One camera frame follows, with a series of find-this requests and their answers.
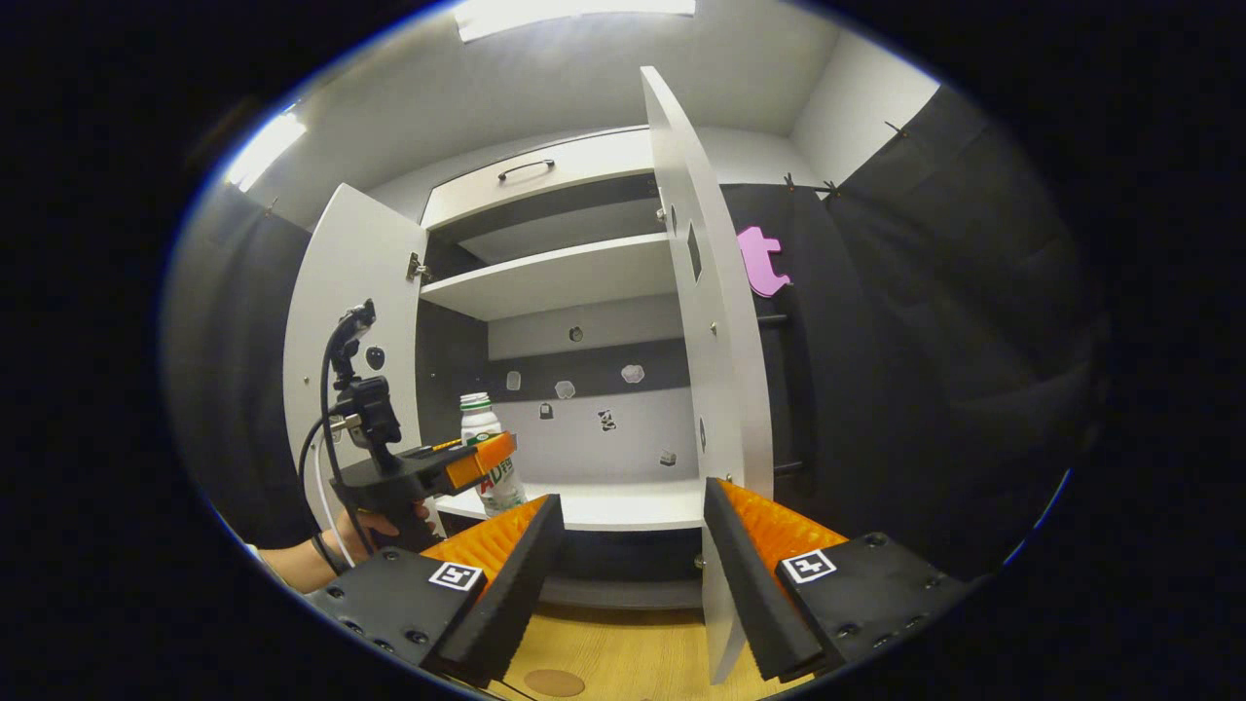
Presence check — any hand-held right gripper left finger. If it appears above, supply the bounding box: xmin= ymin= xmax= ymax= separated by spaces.
xmin=307 ymin=494 xmax=568 ymax=687

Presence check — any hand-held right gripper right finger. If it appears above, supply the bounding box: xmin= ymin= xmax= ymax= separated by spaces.
xmin=703 ymin=477 xmax=974 ymax=683

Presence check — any white plastic bottle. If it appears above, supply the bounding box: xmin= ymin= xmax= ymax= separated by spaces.
xmin=459 ymin=392 xmax=528 ymax=517

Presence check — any round brown coaster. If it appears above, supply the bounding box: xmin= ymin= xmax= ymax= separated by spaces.
xmin=524 ymin=668 xmax=587 ymax=698

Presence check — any white and grey cabinet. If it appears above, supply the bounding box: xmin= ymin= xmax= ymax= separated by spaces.
xmin=416 ymin=127 xmax=712 ymax=609

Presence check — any white cabinet door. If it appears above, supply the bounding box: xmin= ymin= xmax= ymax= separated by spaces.
xmin=640 ymin=65 xmax=776 ymax=685
xmin=282 ymin=183 xmax=449 ymax=546

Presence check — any white cabinet shelf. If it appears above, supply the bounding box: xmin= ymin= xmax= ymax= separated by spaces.
xmin=421 ymin=234 xmax=682 ymax=322

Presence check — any white cabinet drawer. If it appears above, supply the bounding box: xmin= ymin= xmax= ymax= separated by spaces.
xmin=421 ymin=129 xmax=655 ymax=232

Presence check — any black wristband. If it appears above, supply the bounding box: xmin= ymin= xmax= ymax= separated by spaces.
xmin=311 ymin=531 xmax=351 ymax=575

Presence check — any small ceiling light panel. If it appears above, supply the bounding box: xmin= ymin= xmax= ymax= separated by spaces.
xmin=224 ymin=112 xmax=308 ymax=193

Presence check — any large ceiling light panel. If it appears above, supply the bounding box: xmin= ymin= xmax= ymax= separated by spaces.
xmin=453 ymin=0 xmax=697 ymax=42

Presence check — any black cable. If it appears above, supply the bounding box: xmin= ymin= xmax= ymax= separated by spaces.
xmin=297 ymin=321 xmax=376 ymax=561

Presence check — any black door handle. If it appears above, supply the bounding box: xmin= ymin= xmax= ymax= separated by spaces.
xmin=754 ymin=312 xmax=807 ymax=476

